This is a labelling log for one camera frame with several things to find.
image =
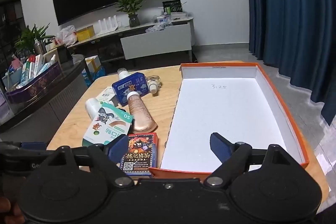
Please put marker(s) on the black green box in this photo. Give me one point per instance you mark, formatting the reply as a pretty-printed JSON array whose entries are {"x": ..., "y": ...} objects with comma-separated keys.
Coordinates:
[{"x": 172, "y": 6}]

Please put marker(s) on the potted bamboo plant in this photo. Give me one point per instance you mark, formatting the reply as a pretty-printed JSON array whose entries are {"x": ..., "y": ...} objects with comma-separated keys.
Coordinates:
[{"x": 131, "y": 3}]

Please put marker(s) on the clear bottle ribbed cap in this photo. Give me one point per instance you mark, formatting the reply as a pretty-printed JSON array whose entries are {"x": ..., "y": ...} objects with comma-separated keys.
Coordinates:
[{"x": 153, "y": 87}]

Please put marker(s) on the white plastic bottle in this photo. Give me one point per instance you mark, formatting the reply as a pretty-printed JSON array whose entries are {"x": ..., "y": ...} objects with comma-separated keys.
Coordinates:
[{"x": 91, "y": 107}]

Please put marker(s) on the stack of white boxes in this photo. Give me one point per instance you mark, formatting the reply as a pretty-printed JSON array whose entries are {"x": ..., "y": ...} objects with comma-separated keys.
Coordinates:
[{"x": 179, "y": 15}]

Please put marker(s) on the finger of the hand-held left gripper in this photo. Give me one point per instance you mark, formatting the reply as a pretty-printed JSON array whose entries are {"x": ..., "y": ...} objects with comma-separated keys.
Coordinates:
[{"x": 32, "y": 146}]

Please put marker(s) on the cardboard carton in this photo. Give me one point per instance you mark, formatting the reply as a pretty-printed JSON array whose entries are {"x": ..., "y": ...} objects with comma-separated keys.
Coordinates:
[{"x": 92, "y": 62}]

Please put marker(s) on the white plastic bag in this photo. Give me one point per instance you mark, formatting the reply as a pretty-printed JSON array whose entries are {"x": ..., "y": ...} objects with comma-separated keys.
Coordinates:
[{"x": 67, "y": 35}]

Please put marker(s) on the dark wall shelf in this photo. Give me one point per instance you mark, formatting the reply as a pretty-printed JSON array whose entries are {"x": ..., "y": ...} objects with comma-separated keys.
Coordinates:
[{"x": 10, "y": 29}]

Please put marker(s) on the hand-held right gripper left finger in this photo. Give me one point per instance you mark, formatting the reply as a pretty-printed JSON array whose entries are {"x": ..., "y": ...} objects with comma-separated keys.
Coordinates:
[{"x": 118, "y": 147}]

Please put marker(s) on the white medicine packet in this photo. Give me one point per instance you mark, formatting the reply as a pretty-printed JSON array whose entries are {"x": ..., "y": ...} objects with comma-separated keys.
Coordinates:
[{"x": 105, "y": 95}]

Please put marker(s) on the blue tin box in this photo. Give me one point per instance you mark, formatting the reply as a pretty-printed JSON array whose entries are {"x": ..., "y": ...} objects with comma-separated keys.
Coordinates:
[{"x": 131, "y": 86}]

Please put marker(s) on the teal white mask packet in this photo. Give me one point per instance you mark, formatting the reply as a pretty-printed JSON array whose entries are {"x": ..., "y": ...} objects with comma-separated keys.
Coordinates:
[{"x": 105, "y": 124}]

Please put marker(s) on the blue plastic bag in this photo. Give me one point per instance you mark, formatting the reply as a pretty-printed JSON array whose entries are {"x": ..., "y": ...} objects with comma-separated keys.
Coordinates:
[{"x": 98, "y": 74}]

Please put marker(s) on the orange cardboard box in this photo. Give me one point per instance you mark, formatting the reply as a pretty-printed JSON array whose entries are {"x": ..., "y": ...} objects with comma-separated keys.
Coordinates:
[{"x": 223, "y": 113}]

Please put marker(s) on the person's left hand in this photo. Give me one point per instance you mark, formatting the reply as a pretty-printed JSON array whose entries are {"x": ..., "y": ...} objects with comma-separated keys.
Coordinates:
[{"x": 5, "y": 207}]

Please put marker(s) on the blue curtain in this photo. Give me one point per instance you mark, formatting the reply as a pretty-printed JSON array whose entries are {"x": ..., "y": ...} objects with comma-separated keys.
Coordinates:
[{"x": 288, "y": 16}]

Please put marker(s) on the clear plastic bags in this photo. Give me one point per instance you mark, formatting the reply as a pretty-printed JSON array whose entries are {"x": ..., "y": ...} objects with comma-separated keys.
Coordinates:
[{"x": 156, "y": 27}]

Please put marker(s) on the clear bottle smooth white cap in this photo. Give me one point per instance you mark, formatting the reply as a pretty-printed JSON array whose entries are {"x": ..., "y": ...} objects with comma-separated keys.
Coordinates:
[{"x": 123, "y": 73}]

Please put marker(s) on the dark playing card box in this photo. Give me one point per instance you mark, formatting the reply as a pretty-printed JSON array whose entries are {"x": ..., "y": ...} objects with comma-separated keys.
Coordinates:
[{"x": 143, "y": 150}]

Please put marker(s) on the rose gold tube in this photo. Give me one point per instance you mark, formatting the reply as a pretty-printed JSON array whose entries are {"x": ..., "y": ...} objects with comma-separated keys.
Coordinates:
[{"x": 140, "y": 116}]

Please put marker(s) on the group of medicine boxes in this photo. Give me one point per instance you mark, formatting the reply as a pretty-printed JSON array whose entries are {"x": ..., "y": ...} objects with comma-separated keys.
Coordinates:
[{"x": 31, "y": 67}]

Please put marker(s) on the leafy green plant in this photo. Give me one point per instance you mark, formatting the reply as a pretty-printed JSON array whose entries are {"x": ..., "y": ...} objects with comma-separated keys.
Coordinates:
[{"x": 30, "y": 36}]

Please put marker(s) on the steel cup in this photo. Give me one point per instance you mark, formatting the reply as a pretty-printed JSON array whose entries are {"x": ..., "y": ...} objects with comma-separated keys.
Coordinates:
[{"x": 40, "y": 47}]

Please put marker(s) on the white router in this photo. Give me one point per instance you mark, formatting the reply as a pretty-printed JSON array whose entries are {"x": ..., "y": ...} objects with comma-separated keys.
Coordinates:
[{"x": 107, "y": 26}]

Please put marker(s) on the yellow box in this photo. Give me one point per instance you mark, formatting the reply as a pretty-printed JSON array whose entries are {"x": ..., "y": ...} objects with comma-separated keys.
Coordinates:
[{"x": 85, "y": 33}]

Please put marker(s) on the dark coffee table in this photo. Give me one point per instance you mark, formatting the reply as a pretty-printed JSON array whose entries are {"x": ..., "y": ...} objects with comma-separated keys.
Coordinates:
[{"x": 39, "y": 111}]

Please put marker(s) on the television cabinet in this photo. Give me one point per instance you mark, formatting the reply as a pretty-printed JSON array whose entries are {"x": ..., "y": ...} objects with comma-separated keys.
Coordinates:
[{"x": 157, "y": 41}]

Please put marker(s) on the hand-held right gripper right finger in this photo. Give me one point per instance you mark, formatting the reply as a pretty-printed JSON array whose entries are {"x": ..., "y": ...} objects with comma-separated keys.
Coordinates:
[{"x": 219, "y": 146}]

